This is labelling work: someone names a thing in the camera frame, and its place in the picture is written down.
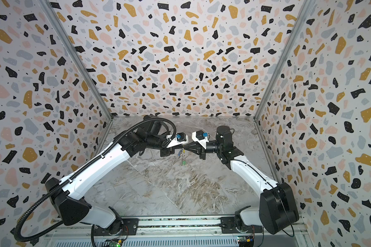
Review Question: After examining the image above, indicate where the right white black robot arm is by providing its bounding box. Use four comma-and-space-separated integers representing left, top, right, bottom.
184, 126, 300, 235

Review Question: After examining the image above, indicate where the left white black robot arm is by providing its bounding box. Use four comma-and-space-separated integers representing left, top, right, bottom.
47, 115, 189, 228

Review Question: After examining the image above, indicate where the left green circuit board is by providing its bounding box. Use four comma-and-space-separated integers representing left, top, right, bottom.
109, 238, 125, 247

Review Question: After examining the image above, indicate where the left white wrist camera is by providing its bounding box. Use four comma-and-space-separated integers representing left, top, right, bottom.
166, 132, 189, 148

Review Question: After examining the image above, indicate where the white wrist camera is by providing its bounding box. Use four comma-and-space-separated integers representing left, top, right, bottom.
166, 132, 189, 148
192, 130, 210, 149

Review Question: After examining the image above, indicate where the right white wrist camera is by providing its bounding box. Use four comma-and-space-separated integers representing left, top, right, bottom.
192, 130, 210, 149

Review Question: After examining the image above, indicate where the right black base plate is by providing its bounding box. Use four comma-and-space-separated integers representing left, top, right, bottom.
218, 216, 263, 235

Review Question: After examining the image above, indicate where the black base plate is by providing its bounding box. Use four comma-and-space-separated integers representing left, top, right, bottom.
218, 216, 263, 235
94, 218, 139, 237

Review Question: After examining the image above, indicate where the aluminium mounting rail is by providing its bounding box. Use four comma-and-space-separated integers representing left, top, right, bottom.
43, 215, 308, 240

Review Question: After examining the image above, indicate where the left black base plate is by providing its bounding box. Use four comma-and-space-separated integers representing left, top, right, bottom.
94, 218, 139, 237

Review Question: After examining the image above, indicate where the white slotted cable duct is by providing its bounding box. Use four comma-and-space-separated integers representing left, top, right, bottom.
50, 237, 239, 247

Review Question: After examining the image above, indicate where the right circuit board with wires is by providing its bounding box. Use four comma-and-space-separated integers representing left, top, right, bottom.
238, 236, 255, 247

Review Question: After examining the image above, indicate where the black corrugated cable conduit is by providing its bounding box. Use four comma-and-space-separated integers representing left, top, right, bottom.
13, 117, 177, 242

